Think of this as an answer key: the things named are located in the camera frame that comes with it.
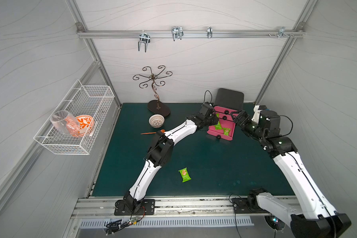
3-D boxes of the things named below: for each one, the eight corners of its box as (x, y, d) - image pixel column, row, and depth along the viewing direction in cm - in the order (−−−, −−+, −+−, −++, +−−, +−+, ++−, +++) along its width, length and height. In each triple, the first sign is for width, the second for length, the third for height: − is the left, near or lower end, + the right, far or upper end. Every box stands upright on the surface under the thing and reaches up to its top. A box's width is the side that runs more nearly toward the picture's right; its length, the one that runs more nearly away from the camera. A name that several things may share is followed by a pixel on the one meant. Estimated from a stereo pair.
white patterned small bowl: (148, 128, 106) (147, 124, 103) (150, 117, 113) (149, 114, 109) (164, 128, 106) (163, 124, 103) (165, 117, 113) (164, 114, 109)
